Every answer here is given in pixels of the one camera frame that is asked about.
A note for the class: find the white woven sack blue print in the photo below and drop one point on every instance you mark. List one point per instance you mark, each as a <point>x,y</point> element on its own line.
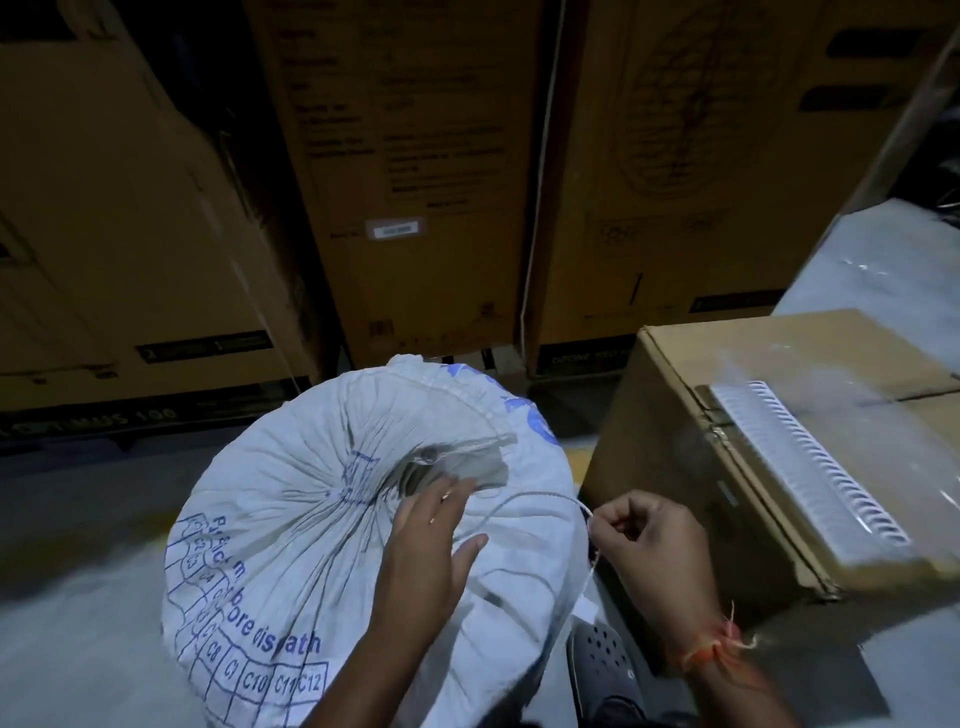
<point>300,525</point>

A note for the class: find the grey metal rack post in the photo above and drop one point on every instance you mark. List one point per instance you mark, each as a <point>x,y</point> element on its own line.
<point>900,142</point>

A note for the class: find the clear bag with white ribbed part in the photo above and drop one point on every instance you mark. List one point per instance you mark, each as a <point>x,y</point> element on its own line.
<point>817,465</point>

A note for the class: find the small plain cardboard box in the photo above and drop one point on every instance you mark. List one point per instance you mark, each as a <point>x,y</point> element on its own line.
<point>660,450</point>

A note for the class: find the grey perforated clog shoe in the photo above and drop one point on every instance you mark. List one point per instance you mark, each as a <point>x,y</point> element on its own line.
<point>607,675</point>

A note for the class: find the clear plastic pouch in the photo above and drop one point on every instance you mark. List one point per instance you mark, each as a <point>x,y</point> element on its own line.
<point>465,463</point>

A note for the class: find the person's left hand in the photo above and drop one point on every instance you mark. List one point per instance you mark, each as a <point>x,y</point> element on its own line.
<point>420,559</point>

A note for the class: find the tall cardboard box black strips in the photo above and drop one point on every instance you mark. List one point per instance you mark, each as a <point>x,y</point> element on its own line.
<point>112,225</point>

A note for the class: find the person's right thumb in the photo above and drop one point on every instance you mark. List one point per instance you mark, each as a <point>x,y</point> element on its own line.
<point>609,546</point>

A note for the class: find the tall cardboard box fan drawing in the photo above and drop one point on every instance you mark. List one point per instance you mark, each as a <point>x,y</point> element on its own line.
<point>712,172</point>

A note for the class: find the person's left forearm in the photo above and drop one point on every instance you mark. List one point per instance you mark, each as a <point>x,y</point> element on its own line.
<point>367,679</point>

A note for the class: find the person's left thumb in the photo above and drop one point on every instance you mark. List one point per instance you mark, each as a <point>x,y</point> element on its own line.
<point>471,556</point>

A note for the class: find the person's right hand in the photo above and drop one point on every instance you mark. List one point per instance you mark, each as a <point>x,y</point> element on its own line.
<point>664,570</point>

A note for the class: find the tall cardboard box printed text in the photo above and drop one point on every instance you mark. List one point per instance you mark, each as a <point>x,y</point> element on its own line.
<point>420,187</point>

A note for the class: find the orange thread wristband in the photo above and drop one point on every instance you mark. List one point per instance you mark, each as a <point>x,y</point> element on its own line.
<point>712,646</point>

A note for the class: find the person's right forearm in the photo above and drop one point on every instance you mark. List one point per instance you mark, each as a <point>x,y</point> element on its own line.
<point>739,694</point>

